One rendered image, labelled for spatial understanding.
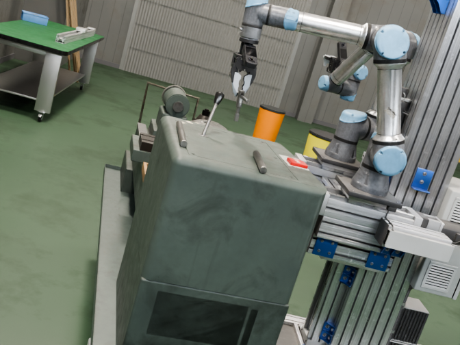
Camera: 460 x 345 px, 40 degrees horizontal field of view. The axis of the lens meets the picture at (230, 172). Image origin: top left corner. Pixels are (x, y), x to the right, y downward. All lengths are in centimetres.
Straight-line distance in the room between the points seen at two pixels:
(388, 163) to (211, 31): 977
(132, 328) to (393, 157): 109
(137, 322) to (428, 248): 115
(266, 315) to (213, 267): 25
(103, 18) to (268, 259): 1036
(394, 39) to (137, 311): 125
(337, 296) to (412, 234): 58
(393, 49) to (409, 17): 1040
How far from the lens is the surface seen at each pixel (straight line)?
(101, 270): 263
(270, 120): 818
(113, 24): 1204
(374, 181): 248
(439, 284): 291
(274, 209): 186
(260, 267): 193
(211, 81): 1201
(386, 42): 227
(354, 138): 295
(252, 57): 223
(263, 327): 204
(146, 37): 1195
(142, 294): 192
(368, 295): 288
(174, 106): 352
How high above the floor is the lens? 169
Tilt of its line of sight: 14 degrees down
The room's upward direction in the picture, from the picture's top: 17 degrees clockwise
